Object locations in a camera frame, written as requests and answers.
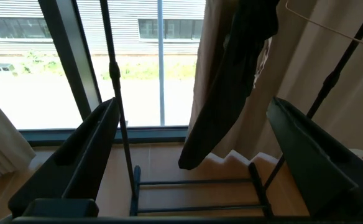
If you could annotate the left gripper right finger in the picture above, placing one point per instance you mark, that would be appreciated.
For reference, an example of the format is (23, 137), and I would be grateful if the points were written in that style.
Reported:
(312, 168)

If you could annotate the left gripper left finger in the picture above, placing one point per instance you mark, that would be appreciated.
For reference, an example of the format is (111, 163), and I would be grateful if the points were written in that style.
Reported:
(85, 168)

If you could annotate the black garment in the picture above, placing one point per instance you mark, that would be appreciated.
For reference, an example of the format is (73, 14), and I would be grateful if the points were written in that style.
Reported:
(225, 109)

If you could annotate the pink clothes hanger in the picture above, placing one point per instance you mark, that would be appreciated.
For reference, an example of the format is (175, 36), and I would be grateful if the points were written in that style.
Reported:
(324, 24)

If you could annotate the black clothes rack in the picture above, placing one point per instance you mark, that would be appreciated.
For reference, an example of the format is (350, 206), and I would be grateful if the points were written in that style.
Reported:
(116, 74)

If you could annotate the beige curtain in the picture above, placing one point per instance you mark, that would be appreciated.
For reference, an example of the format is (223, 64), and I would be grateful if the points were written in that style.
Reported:
(1, 146)
(309, 93)

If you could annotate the window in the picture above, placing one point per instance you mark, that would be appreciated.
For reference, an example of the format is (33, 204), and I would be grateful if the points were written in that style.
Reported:
(69, 46)

